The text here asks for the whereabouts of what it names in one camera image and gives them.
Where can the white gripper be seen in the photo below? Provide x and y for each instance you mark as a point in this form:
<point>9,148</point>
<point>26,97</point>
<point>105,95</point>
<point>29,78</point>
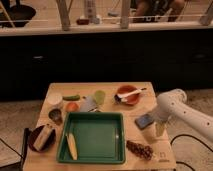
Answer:
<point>160,116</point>

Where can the blue sponge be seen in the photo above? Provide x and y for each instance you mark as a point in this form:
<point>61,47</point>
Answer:
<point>144,121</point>

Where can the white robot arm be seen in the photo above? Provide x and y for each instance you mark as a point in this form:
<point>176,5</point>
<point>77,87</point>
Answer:
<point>173,103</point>

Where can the green plastic cup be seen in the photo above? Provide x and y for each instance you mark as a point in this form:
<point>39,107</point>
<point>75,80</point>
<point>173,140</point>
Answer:
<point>99,97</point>

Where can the small metal cup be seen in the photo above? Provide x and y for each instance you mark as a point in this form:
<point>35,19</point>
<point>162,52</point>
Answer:
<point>56,116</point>

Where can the white cup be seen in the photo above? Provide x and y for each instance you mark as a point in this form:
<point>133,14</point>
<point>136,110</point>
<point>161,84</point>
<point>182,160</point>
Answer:
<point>55,100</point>

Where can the brown grape bunch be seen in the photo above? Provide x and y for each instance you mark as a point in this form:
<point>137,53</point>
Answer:
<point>140,150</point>

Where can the orange bowl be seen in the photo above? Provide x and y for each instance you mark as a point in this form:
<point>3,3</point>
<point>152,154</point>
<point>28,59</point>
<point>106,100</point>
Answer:
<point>130,100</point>

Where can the white brush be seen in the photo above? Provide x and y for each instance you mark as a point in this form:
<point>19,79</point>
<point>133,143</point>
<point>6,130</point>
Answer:
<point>125,95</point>

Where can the green square tray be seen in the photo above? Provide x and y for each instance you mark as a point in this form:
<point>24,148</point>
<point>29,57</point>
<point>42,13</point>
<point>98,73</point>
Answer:
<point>99,138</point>

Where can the orange tomato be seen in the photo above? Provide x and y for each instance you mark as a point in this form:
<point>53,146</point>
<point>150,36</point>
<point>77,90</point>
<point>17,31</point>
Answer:
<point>72,107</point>

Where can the yellow corn cob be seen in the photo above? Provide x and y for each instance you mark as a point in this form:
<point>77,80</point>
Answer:
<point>72,146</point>

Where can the green pepper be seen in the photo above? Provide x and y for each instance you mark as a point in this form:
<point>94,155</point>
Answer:
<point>71,98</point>

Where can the cake slice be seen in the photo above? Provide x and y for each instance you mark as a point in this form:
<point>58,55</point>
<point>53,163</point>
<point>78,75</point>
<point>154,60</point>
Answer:
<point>43,137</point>

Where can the person sitting in background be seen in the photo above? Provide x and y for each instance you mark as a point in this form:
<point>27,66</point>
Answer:
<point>149,10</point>

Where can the dark brown plate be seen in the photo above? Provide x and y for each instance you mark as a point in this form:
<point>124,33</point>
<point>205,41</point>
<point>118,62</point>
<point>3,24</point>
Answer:
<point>49,143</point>

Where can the dark red background object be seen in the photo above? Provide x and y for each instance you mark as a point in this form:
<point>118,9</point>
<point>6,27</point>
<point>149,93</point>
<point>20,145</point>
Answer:
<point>82,21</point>

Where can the black clamp left edge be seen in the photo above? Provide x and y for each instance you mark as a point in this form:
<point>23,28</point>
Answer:
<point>24,147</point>

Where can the black round stool base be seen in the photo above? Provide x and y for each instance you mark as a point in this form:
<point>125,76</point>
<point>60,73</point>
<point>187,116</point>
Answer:
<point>20,15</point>

